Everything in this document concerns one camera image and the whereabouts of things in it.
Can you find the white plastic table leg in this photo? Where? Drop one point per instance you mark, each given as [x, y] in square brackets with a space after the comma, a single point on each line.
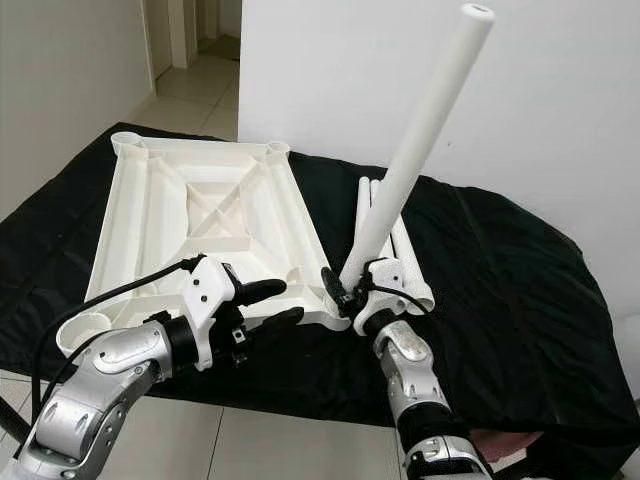
[420, 130]
[377, 190]
[420, 280]
[363, 210]

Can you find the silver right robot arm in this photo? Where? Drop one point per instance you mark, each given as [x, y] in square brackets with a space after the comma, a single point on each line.
[410, 380]

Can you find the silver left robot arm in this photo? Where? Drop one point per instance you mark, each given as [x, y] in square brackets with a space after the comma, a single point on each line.
[130, 350]

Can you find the black table cloth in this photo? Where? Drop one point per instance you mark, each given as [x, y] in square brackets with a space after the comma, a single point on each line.
[510, 300]

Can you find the pink round cushion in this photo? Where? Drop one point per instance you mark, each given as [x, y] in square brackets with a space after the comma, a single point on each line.
[498, 445]

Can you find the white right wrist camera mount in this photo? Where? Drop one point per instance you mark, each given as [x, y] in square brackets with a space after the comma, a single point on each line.
[395, 275]

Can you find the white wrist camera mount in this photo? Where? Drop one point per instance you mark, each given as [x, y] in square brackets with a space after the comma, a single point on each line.
[210, 290]
[395, 275]

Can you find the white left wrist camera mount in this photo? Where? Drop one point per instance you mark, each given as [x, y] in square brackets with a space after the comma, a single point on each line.
[210, 290]

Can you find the white door frame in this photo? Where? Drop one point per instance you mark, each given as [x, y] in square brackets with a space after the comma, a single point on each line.
[180, 32]

